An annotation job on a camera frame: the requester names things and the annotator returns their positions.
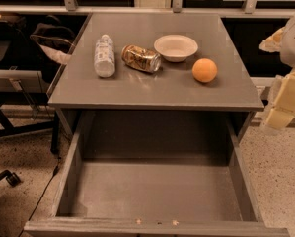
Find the grey cabinet with flat top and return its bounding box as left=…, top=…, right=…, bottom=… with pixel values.
left=47, top=12, right=265, bottom=156

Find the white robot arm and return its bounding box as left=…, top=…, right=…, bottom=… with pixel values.
left=259, top=14, right=295, bottom=130

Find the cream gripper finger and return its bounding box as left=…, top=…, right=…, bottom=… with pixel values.
left=259, top=28, right=284, bottom=52
left=262, top=68, right=295, bottom=131

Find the black office chair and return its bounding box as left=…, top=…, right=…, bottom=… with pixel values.
left=0, top=13, right=61, bottom=190

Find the white paper bowl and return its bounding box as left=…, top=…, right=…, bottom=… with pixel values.
left=154, top=35, right=198, bottom=62

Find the orange fruit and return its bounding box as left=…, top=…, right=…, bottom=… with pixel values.
left=192, top=58, right=218, bottom=83

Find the open grey top drawer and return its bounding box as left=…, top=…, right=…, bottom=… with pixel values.
left=25, top=111, right=289, bottom=237

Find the dark jacket with light lining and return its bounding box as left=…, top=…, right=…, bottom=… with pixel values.
left=30, top=15, right=76, bottom=65

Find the clear plastic water bottle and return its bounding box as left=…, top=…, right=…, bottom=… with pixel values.
left=94, top=35, right=115, bottom=78

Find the black floor cable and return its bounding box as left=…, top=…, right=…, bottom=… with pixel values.
left=17, top=155, right=62, bottom=237

